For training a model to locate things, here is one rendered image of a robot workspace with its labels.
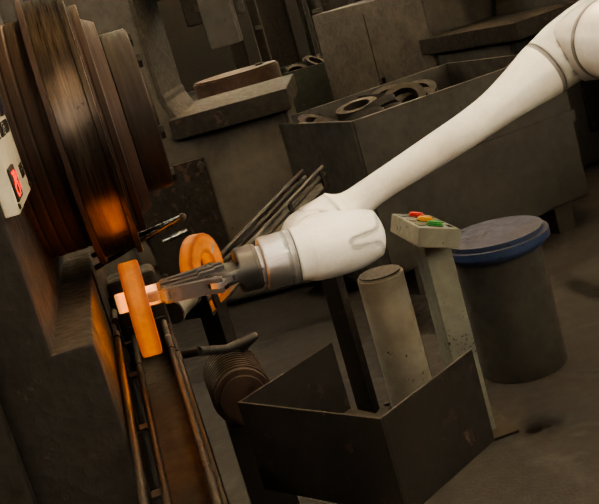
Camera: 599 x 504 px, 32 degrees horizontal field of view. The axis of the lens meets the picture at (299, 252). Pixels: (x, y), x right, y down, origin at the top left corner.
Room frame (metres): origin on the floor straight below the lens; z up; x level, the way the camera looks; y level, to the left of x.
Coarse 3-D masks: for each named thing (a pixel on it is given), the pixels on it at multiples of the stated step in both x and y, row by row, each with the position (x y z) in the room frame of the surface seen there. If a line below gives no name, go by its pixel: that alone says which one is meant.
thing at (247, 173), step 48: (0, 0) 4.53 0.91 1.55; (96, 0) 4.49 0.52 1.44; (144, 0) 4.77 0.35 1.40; (192, 0) 4.61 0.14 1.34; (240, 0) 4.76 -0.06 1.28; (144, 48) 4.49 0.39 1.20; (240, 96) 4.60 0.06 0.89; (288, 96) 4.36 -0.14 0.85; (192, 144) 4.46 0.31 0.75; (240, 144) 4.44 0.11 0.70; (192, 192) 4.46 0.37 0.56; (240, 192) 4.45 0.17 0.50; (240, 240) 4.46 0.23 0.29; (240, 288) 4.46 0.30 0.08
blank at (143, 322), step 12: (120, 264) 1.60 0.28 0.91; (132, 264) 1.59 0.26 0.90; (120, 276) 1.56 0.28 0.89; (132, 276) 1.56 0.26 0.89; (132, 288) 1.54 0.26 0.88; (144, 288) 1.54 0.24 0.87; (132, 300) 1.53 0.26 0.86; (144, 300) 1.53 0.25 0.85; (132, 312) 1.53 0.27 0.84; (144, 312) 1.53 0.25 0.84; (132, 324) 1.53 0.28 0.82; (144, 324) 1.53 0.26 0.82; (144, 336) 1.53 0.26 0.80; (156, 336) 1.53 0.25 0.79; (144, 348) 1.54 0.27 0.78; (156, 348) 1.55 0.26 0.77
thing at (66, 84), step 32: (32, 0) 1.76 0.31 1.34; (32, 32) 1.65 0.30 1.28; (64, 32) 1.64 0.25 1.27; (64, 64) 1.61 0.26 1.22; (64, 96) 1.59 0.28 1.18; (64, 128) 1.58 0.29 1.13; (96, 128) 1.57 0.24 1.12; (96, 160) 1.58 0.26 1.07; (96, 192) 1.60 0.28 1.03; (96, 224) 1.62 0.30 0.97; (128, 224) 1.63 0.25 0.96
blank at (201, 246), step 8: (184, 240) 2.28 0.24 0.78; (192, 240) 2.27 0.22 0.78; (200, 240) 2.29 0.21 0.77; (208, 240) 2.33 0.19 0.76; (184, 248) 2.26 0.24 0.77; (192, 248) 2.25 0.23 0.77; (200, 248) 2.28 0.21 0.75; (208, 248) 2.31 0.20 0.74; (216, 248) 2.35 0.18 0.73; (184, 256) 2.24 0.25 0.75; (192, 256) 2.24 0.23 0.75; (200, 256) 2.27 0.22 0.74; (208, 256) 2.32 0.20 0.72; (216, 256) 2.34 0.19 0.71; (184, 264) 2.24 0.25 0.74; (192, 264) 2.23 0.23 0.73; (200, 264) 2.26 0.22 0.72
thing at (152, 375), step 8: (168, 352) 1.88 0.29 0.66; (144, 360) 1.87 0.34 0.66; (152, 360) 1.86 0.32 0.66; (160, 360) 1.84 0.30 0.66; (168, 360) 1.83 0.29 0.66; (144, 368) 1.82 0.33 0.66; (152, 368) 1.81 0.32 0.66; (160, 368) 1.80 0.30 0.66; (168, 368) 1.78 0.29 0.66; (152, 376) 1.76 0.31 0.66; (160, 376) 1.75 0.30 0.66; (168, 376) 1.74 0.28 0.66
